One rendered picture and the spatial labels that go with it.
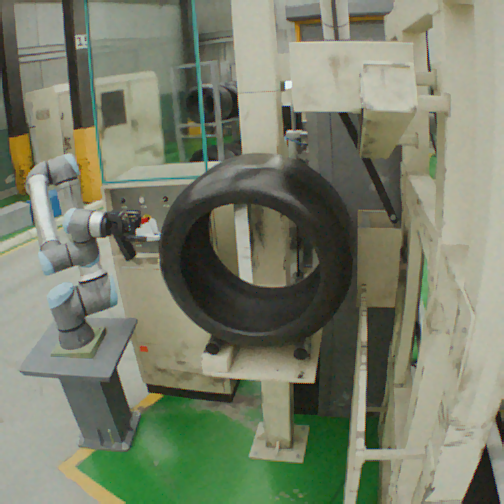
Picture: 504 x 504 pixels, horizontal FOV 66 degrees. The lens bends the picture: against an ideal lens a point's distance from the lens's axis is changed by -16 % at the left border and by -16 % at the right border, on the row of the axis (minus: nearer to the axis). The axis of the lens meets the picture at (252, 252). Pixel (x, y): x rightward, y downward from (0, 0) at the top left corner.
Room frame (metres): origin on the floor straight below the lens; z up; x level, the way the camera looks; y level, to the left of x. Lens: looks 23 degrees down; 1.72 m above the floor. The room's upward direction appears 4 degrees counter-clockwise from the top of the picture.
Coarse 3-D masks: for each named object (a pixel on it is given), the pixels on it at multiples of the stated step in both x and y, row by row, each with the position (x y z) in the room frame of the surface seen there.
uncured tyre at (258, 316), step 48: (192, 192) 1.21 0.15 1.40; (240, 192) 1.15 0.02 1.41; (288, 192) 1.13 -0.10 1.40; (336, 192) 1.31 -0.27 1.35; (192, 240) 1.46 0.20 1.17; (336, 240) 1.11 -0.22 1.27; (192, 288) 1.36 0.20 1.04; (240, 288) 1.44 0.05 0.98; (288, 288) 1.40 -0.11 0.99; (336, 288) 1.10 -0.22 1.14; (240, 336) 1.16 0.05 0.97; (288, 336) 1.13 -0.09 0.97
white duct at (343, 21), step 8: (320, 0) 1.92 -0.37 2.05; (328, 0) 1.87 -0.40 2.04; (336, 0) 1.86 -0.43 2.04; (344, 0) 1.88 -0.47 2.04; (328, 8) 1.90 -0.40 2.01; (336, 8) 1.89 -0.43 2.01; (344, 8) 1.90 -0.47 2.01; (328, 16) 1.93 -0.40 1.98; (344, 16) 1.93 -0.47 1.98; (328, 24) 1.96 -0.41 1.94; (344, 24) 1.95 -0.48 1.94; (328, 32) 1.99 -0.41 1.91; (344, 32) 1.98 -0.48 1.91
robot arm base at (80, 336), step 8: (72, 328) 1.64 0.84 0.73; (80, 328) 1.67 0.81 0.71; (88, 328) 1.71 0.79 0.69; (64, 336) 1.63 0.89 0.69; (72, 336) 1.63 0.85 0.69; (80, 336) 1.65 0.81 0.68; (88, 336) 1.67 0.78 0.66; (64, 344) 1.62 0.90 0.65; (72, 344) 1.62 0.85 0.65; (80, 344) 1.63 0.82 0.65
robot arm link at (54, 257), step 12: (36, 168) 1.81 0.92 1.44; (36, 180) 1.76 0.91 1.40; (48, 180) 1.81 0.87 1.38; (36, 192) 1.68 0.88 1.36; (36, 204) 1.61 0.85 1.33; (48, 204) 1.63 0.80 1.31; (36, 216) 1.56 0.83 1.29; (48, 216) 1.55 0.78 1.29; (36, 228) 1.52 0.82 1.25; (48, 228) 1.48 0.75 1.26; (48, 240) 1.42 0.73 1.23; (48, 252) 1.37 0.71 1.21; (60, 252) 1.37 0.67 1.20; (48, 264) 1.34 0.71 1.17; (60, 264) 1.36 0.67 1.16; (72, 264) 1.38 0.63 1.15
